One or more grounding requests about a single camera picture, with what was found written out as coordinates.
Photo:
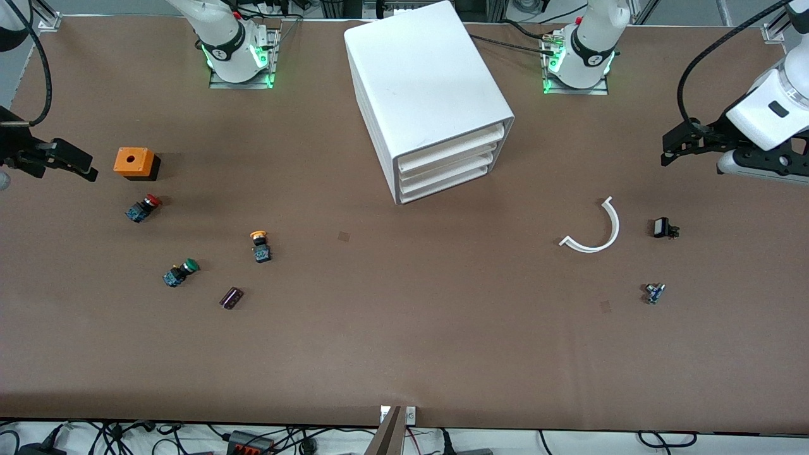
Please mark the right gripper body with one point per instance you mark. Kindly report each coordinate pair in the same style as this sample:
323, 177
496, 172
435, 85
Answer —
14, 147

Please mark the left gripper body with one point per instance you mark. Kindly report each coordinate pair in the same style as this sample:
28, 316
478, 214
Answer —
713, 133

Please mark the orange-capped push button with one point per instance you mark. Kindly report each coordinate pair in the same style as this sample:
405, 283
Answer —
261, 249

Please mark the white plastic drawer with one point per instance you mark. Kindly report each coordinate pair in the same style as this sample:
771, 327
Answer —
442, 187
445, 150
442, 175
442, 164

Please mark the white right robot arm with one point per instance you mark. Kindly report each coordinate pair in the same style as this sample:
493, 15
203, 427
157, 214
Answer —
227, 38

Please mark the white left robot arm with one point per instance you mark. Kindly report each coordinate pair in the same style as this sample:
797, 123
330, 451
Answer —
591, 38

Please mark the red-capped push button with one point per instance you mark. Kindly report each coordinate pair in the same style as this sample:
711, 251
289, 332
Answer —
140, 210

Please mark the green-capped push button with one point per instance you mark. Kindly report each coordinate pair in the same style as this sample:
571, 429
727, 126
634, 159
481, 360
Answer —
177, 275

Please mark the white drawer cabinet housing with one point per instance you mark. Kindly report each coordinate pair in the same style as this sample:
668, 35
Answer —
423, 76

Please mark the white curved plastic clip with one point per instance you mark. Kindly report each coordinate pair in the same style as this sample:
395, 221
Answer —
614, 227

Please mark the small blue metal component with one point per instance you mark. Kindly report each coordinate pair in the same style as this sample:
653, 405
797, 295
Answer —
654, 293

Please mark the black orange power strip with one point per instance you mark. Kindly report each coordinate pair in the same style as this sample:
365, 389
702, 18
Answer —
249, 442

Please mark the orange button enclosure box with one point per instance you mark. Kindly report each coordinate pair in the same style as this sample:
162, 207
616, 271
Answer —
129, 161

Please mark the metal table corner bracket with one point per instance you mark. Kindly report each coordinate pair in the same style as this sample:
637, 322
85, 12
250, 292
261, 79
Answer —
50, 22
774, 33

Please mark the black square white-faced switch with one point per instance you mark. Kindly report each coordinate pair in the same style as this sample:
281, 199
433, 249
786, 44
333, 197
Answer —
662, 227

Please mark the white metal bracket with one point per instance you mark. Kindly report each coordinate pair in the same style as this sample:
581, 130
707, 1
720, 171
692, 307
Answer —
411, 415

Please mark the wooden post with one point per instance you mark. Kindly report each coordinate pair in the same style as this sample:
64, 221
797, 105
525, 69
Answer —
387, 439

